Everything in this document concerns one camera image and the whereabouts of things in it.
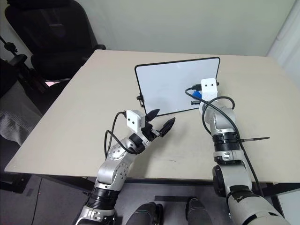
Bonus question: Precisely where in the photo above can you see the black office chair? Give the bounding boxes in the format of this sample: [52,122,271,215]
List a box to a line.
[4,0,106,82]

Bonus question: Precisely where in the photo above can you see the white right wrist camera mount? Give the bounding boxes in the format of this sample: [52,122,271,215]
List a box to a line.
[200,77,218,102]

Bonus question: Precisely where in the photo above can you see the black tripod stand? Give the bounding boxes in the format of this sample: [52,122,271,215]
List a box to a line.
[0,35,47,94]

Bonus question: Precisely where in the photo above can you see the black-framed whiteboard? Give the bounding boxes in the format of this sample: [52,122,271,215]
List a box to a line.
[135,57,221,117]

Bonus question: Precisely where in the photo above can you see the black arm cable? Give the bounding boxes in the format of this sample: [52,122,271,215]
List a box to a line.
[184,83,264,197]
[104,111,127,160]

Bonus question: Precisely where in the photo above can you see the black table frame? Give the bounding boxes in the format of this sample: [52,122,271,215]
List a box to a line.
[0,173,300,200]

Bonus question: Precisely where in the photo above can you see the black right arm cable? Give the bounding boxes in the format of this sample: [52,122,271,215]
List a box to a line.
[184,83,264,197]

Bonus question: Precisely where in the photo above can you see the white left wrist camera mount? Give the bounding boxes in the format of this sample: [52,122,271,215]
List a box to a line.
[124,109,146,129]

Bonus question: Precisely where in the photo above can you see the black floor plate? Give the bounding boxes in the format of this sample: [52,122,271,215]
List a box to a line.
[154,195,197,203]

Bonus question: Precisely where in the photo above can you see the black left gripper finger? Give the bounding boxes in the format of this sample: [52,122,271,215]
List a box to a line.
[159,118,176,137]
[144,109,160,122]

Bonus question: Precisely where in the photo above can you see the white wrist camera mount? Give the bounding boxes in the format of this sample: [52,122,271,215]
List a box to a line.
[200,77,218,102]
[124,109,146,129]

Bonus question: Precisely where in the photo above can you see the white partition panel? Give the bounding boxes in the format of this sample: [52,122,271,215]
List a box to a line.
[266,0,300,79]

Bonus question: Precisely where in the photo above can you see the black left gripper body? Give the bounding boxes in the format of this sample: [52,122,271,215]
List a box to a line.
[140,120,162,143]

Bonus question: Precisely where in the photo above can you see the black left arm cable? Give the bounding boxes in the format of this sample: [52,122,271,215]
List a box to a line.
[104,111,127,160]

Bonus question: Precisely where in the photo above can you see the grey ribbed cloth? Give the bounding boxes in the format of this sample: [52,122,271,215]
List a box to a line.
[0,86,44,147]

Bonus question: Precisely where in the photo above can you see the dark rounded robot foot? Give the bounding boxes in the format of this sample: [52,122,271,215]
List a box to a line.
[126,202,164,225]
[185,198,213,225]

